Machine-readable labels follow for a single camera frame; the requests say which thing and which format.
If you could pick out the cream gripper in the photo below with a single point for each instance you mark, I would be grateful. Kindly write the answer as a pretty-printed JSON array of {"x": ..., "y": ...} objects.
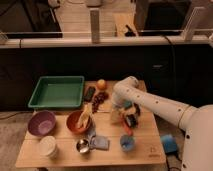
[{"x": 116, "y": 115}]

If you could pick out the silver fork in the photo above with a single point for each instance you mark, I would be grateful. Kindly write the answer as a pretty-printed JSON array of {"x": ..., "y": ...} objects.
[{"x": 100, "y": 111}]

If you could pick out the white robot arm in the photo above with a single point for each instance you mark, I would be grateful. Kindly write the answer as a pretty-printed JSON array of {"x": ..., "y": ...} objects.
[{"x": 196, "y": 122}]

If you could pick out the blue cup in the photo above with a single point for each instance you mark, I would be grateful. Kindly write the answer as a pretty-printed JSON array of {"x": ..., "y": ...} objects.
[{"x": 127, "y": 143}]

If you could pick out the small metal cup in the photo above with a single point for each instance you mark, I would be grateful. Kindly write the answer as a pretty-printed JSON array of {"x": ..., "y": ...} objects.
[{"x": 83, "y": 146}]

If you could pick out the teal sponge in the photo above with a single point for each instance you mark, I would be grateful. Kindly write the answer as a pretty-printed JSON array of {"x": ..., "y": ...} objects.
[{"x": 127, "y": 105}]

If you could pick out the dark grape bunch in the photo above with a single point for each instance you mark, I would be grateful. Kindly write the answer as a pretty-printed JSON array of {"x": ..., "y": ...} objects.
[{"x": 99, "y": 99}]

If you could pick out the orange fruit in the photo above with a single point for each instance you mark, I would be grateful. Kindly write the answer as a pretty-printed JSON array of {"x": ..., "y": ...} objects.
[{"x": 101, "y": 84}]

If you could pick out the blue-grey cloth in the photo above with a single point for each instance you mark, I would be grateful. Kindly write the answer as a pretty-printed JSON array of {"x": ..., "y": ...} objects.
[{"x": 97, "y": 141}]

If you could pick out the black rectangular remote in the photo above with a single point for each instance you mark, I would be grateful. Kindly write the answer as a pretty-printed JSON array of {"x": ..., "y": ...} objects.
[{"x": 89, "y": 94}]

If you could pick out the yellow banana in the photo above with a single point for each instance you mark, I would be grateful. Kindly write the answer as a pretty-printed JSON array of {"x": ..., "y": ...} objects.
[{"x": 84, "y": 117}]

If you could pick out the wooden table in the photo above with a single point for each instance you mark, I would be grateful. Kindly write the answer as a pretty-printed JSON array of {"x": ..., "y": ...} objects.
[{"x": 147, "y": 150}]

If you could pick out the orange-brown bowl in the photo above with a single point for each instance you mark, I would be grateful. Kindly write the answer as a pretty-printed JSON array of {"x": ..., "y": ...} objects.
[{"x": 72, "y": 121}]

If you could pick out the blue box on floor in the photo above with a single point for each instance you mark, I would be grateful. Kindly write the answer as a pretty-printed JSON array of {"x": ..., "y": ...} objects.
[{"x": 169, "y": 144}]

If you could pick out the green plastic tray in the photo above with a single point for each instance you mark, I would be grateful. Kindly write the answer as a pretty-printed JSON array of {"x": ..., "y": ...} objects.
[{"x": 61, "y": 92}]

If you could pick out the purple bowl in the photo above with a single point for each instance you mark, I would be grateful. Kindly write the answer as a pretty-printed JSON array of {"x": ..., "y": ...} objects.
[{"x": 42, "y": 123}]

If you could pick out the black handled knife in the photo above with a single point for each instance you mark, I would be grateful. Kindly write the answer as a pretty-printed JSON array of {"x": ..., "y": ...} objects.
[{"x": 137, "y": 108}]

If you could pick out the orange handled tool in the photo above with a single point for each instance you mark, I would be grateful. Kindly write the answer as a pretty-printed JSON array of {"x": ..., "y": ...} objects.
[{"x": 127, "y": 129}]

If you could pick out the grey metal post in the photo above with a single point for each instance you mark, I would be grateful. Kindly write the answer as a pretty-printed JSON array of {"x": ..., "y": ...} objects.
[{"x": 95, "y": 27}]

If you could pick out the grey angled post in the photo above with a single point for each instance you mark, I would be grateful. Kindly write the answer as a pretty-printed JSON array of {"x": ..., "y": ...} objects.
[{"x": 192, "y": 23}]

